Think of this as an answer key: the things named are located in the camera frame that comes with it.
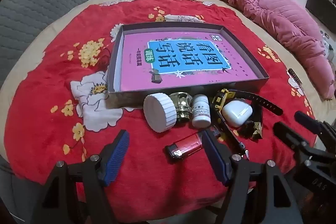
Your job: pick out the red floral blanket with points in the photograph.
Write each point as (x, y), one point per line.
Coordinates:
(52, 82)

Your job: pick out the grey shallow cardboard box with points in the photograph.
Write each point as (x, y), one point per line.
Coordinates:
(123, 99)

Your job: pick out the white pill bottle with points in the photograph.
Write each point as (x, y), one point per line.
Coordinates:
(200, 111)

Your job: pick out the black and gold lipstick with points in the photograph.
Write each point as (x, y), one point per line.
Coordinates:
(253, 131)

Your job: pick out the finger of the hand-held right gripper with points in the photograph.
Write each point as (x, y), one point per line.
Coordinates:
(305, 119)
(286, 133)

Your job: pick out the black television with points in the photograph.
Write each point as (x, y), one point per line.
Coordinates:
(319, 7)

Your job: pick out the white ribbed jar lid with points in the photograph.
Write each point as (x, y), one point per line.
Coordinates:
(157, 113)

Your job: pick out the yellow and black wristwatch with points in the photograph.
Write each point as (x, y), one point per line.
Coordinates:
(220, 99)

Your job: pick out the pink quilted jacket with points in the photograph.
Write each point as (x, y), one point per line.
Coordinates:
(275, 16)

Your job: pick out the red lighter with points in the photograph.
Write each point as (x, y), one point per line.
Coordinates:
(186, 146)

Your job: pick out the white earbuds case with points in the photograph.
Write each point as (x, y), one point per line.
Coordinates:
(236, 112)

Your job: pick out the grey quilted headboard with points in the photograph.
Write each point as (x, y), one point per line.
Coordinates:
(39, 3)

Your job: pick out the black blanket label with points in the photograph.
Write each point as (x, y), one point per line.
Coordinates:
(295, 73)

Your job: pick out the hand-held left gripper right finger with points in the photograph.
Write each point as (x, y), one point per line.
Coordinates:
(215, 158)

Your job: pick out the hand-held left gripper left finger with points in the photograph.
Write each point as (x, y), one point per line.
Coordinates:
(115, 155)

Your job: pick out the silver metal fitting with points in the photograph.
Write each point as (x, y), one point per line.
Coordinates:
(181, 106)

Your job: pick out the pink and blue book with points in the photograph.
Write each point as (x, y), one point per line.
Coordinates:
(131, 69)

